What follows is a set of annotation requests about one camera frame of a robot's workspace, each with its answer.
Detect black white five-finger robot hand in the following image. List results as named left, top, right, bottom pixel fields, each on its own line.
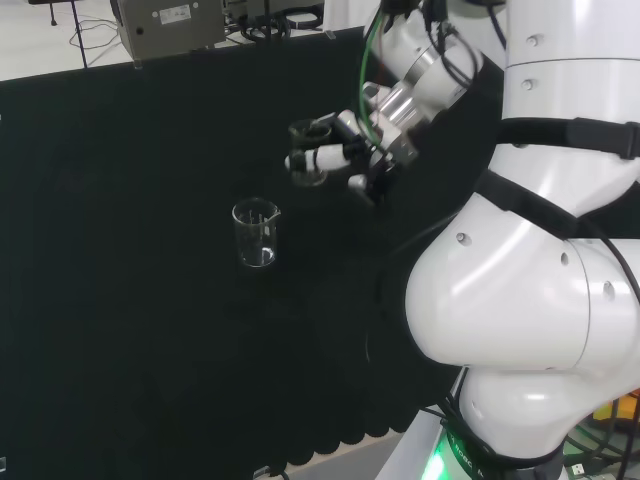
left=283, top=110, right=419, bottom=211

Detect clear glass beaker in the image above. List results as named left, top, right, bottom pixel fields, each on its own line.
left=231, top=196, right=283, bottom=269
left=288, top=119, right=333, bottom=188

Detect grey metal control box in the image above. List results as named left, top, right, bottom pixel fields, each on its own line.
left=110, top=0, right=228, bottom=63

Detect black bench cloth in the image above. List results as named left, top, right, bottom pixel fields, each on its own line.
left=0, top=27, right=506, bottom=467

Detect dark tripod leg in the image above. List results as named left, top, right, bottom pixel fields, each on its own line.
left=48, top=0, right=91, bottom=69

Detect green robot cable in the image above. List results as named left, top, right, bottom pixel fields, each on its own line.
left=358, top=9, right=389, bottom=146

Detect coiled black cables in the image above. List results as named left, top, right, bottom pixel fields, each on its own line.
left=238, top=8, right=325, bottom=43

